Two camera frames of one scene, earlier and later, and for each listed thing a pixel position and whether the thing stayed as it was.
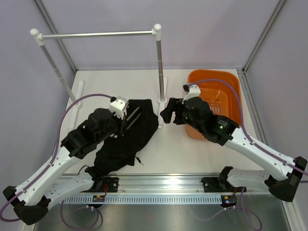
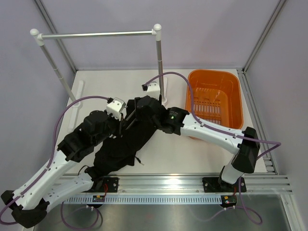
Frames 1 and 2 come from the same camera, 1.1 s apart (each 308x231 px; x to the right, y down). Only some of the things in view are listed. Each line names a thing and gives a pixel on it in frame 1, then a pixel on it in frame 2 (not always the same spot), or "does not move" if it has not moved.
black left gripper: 121,126 does not move
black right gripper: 174,104 -> 139,116
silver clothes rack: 156,32 does not move
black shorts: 115,152 does not move
